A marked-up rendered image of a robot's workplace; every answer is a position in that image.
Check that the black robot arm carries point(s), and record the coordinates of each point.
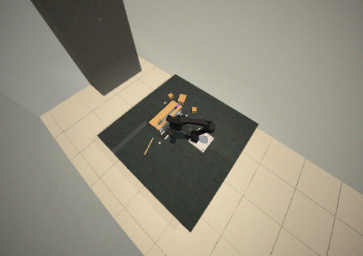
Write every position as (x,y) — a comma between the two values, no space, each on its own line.
(183,120)

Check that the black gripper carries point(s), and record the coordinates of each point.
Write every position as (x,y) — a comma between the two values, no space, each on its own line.
(170,131)

